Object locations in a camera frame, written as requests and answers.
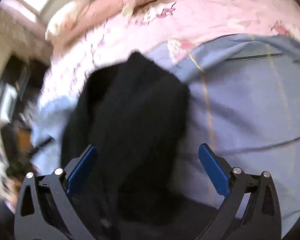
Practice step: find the black puffer jacket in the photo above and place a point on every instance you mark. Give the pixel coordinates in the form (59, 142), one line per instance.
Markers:
(134, 114)

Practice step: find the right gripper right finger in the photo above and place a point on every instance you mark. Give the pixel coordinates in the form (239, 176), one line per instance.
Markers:
(250, 209)

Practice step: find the dark wooden side furniture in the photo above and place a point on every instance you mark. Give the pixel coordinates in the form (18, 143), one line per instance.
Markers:
(20, 85)

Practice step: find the pink floral bed sheet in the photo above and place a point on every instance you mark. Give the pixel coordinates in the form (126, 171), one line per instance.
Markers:
(110, 43)

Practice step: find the light blue plaid sheet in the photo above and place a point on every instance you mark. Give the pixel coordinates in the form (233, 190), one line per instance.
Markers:
(245, 104)

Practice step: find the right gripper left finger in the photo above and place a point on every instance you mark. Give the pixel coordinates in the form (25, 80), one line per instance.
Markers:
(44, 209)

